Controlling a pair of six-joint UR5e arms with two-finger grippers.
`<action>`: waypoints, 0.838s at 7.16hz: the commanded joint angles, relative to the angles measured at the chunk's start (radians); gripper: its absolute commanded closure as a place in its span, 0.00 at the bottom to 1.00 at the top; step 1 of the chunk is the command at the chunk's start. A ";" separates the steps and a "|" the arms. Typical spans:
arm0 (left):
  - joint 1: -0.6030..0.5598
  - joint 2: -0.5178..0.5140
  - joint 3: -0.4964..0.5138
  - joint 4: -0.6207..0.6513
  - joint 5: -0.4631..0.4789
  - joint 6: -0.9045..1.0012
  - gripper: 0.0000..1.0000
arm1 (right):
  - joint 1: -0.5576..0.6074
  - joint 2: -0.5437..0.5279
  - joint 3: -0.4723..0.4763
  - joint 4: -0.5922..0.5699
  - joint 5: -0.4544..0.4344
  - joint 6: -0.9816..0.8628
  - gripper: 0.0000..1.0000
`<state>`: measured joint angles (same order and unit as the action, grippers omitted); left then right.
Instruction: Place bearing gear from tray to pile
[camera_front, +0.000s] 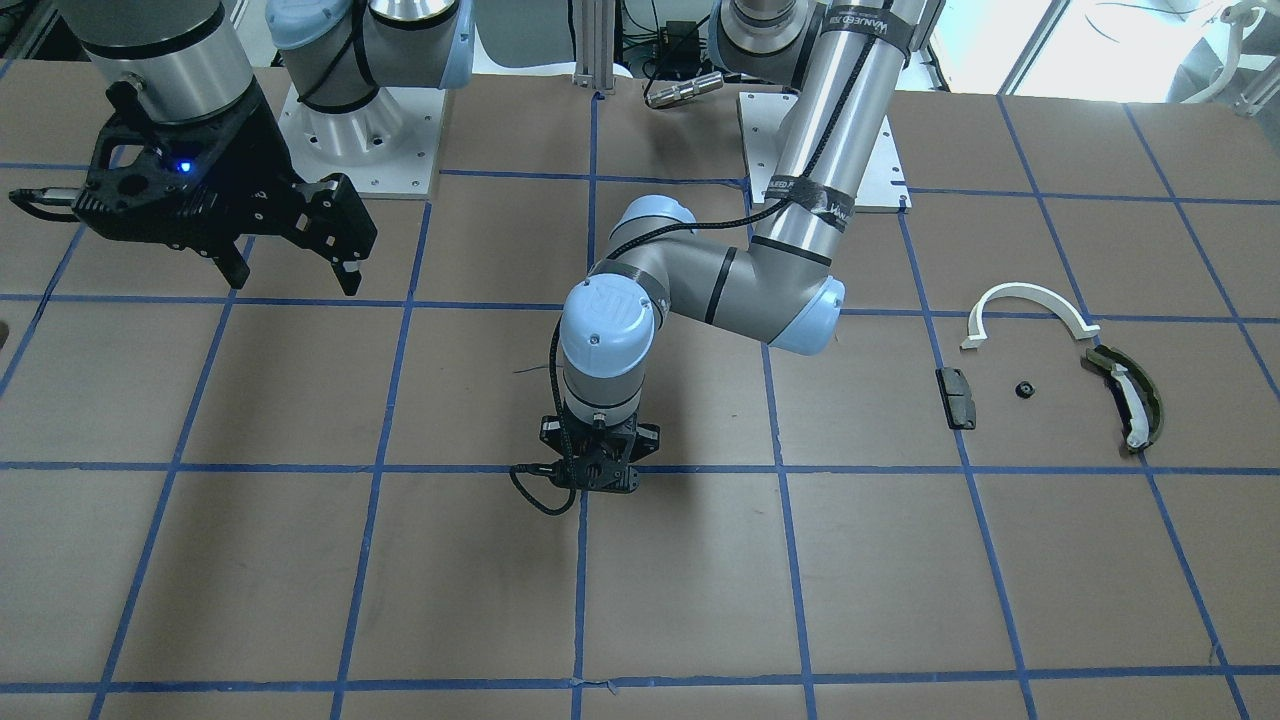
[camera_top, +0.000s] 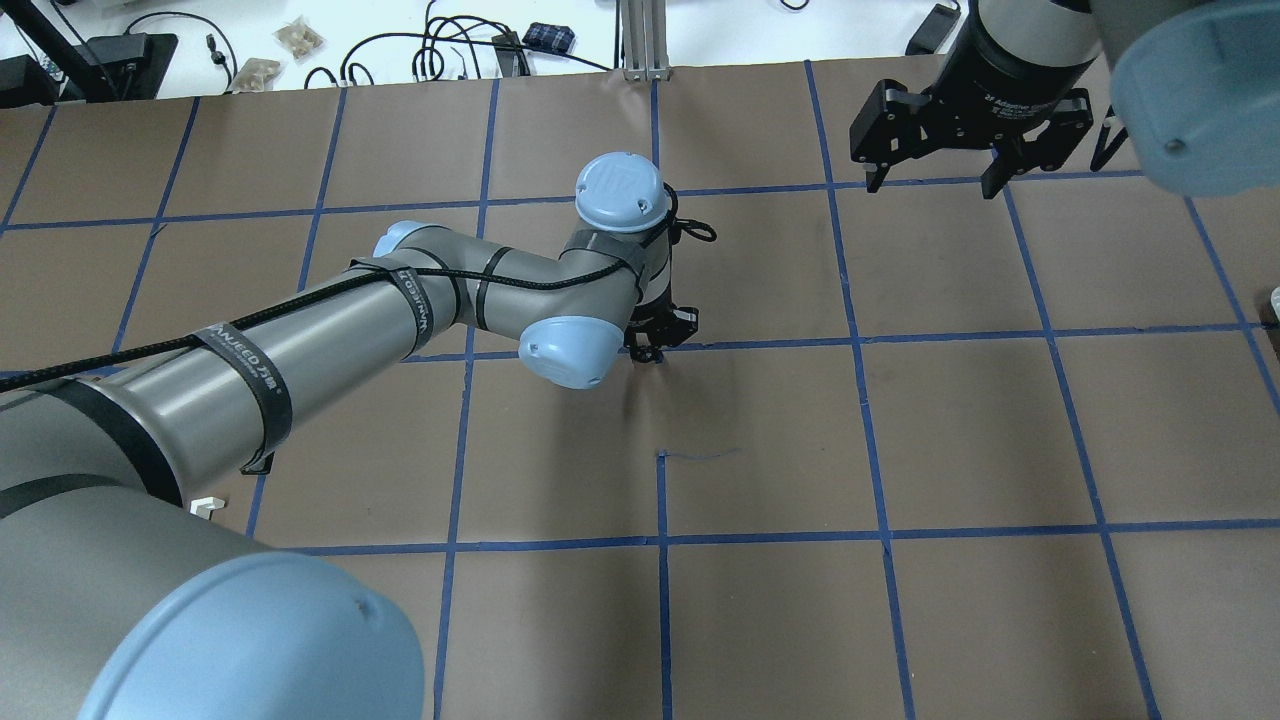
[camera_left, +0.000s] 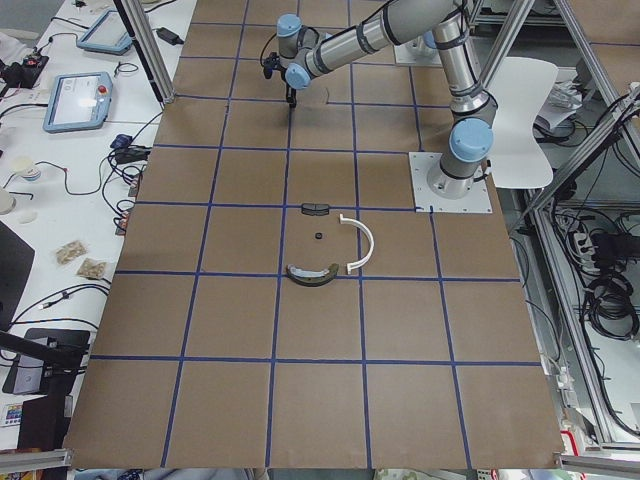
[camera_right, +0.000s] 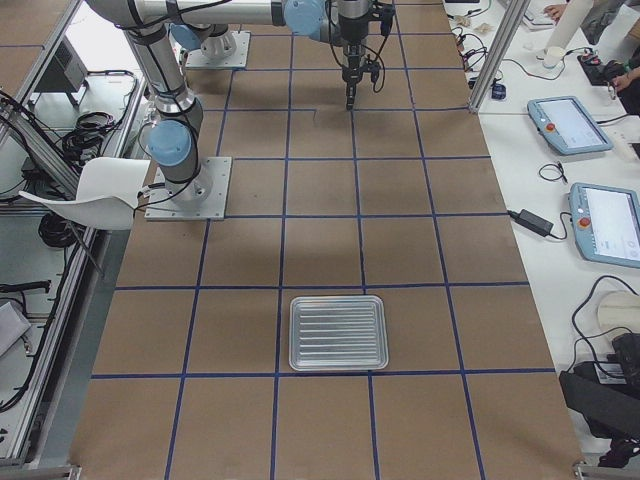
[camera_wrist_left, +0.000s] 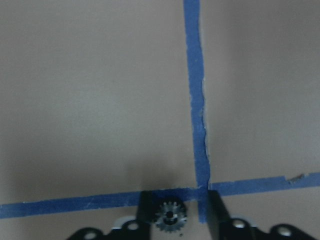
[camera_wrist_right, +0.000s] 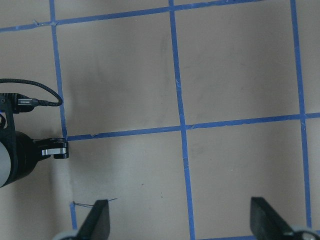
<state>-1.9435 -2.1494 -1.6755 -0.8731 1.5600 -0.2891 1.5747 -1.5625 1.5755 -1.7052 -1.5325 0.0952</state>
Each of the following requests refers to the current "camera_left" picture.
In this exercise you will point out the white chair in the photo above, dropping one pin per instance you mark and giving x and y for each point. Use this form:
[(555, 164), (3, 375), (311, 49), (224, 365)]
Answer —
[(520, 86)]

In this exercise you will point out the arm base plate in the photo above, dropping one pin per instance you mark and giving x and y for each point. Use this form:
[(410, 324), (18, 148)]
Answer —
[(405, 55), (435, 192)]

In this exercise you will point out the black power adapter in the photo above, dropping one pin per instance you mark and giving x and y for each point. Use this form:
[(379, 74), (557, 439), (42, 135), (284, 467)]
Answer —
[(169, 36)]

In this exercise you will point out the dark grey brake pad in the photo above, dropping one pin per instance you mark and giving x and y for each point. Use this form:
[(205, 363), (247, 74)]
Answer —
[(315, 209)]

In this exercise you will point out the olive brake shoe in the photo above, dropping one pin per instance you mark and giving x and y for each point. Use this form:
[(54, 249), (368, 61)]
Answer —
[(312, 278)]

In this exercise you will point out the near blue teach pendant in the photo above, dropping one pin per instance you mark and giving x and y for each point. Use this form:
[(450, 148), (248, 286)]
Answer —
[(78, 102)]

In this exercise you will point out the aluminium frame post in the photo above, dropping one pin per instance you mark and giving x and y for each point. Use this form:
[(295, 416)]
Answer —
[(139, 29)]

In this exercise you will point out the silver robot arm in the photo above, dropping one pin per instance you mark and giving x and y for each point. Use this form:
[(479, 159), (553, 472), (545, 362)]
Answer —
[(424, 45), (307, 53)]

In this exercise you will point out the white curved plastic arc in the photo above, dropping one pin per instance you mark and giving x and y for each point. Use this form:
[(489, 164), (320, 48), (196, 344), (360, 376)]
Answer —
[(351, 267)]

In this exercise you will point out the small bag of parts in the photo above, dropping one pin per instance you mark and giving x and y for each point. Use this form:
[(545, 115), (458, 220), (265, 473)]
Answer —
[(92, 269), (69, 252)]

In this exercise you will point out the blue teach pendant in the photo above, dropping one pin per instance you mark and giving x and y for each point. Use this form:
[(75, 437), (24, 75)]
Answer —
[(78, 102), (106, 35)]

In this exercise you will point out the paper cup with stripes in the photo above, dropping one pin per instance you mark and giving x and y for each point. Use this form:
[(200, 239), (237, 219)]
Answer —
[(26, 168)]

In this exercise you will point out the far blue teach pendant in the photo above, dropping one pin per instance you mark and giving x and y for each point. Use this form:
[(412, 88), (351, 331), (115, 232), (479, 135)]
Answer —
[(106, 35)]

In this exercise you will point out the brown paper table mat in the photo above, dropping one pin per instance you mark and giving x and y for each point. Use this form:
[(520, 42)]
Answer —
[(208, 355)]

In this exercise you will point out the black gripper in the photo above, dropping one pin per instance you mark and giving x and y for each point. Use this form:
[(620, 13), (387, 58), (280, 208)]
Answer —
[(290, 92)]

